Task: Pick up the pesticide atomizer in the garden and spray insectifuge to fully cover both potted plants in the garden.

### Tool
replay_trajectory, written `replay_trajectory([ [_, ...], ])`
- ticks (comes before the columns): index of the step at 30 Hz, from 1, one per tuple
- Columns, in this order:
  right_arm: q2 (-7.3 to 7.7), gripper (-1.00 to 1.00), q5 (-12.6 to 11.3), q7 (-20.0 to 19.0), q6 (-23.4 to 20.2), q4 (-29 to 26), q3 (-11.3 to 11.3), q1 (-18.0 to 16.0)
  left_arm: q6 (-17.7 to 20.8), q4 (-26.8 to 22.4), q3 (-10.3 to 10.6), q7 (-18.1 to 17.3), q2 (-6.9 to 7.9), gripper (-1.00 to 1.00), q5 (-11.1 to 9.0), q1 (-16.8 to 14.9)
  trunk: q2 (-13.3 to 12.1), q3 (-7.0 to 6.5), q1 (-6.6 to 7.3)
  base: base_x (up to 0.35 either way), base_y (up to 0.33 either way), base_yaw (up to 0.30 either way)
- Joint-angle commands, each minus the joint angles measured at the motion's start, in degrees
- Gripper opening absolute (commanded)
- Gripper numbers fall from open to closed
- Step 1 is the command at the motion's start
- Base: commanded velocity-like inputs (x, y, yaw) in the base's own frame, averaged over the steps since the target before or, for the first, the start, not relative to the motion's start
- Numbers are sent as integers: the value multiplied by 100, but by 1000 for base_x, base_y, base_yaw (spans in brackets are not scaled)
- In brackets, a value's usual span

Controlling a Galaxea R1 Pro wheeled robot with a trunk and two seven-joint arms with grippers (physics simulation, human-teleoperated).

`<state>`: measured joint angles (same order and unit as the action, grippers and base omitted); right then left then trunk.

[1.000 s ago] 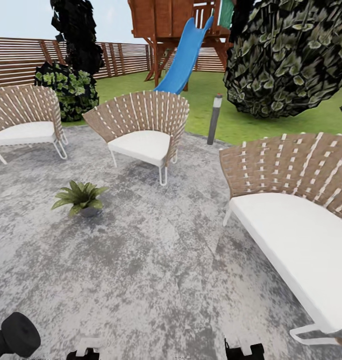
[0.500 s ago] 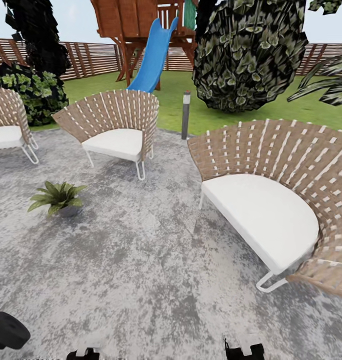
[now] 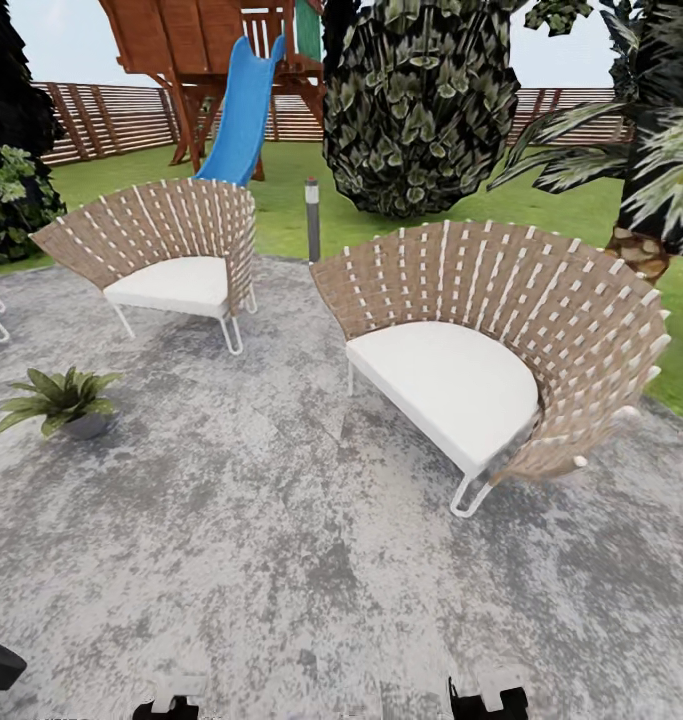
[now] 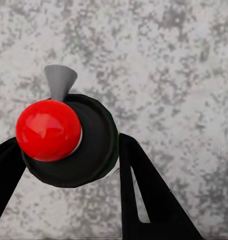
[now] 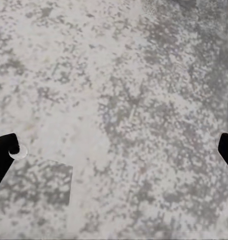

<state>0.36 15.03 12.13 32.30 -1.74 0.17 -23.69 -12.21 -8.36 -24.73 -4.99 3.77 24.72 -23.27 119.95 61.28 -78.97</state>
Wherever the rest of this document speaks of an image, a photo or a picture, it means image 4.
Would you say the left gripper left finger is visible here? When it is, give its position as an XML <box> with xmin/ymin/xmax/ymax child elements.
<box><xmin>0</xmin><ymin>137</ymin><xmax>26</xmax><ymax>217</ymax></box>

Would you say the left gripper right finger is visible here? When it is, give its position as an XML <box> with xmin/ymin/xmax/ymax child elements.
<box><xmin>119</xmin><ymin>133</ymin><xmax>203</xmax><ymax>240</ymax></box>

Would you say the insectifuge atomizer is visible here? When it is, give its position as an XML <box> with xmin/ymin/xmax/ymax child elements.
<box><xmin>16</xmin><ymin>65</ymin><xmax>120</xmax><ymax>189</ymax></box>

